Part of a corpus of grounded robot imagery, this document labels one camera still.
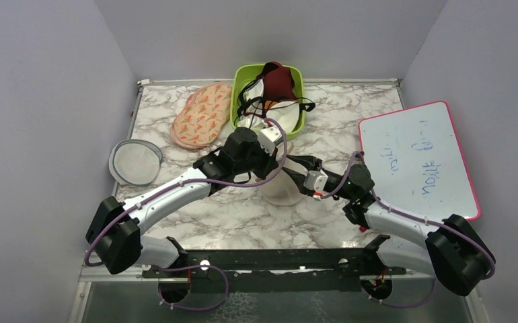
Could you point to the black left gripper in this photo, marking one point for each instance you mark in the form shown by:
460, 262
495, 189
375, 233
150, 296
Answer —
270, 162

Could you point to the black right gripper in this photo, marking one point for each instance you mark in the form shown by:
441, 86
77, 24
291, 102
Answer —
310, 163

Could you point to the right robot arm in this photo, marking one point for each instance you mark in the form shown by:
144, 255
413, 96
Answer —
449, 249

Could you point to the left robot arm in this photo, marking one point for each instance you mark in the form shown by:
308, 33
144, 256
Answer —
117, 232

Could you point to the maroon bra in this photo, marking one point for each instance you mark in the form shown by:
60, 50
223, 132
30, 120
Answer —
277, 82

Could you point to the grey rimmed round laundry bag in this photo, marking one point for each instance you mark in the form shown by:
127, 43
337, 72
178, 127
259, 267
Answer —
135, 162

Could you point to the green plastic basin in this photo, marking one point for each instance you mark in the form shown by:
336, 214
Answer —
247, 73

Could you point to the pink framed whiteboard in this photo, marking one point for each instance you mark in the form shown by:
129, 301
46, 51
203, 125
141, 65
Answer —
416, 162

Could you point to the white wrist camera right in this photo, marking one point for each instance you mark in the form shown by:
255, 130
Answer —
315, 181

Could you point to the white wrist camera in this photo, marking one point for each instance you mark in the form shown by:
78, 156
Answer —
269, 139
315, 181

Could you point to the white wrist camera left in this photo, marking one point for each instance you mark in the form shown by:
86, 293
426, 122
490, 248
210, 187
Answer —
269, 139

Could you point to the white bra with black straps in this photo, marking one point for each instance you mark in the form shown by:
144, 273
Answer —
248, 108

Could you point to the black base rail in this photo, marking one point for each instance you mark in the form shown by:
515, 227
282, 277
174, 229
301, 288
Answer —
273, 270

